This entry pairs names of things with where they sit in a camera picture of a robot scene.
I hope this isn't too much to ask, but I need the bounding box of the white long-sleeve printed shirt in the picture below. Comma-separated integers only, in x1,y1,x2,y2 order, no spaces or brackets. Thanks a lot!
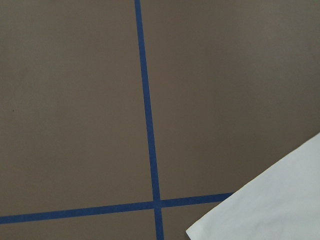
186,135,320,240

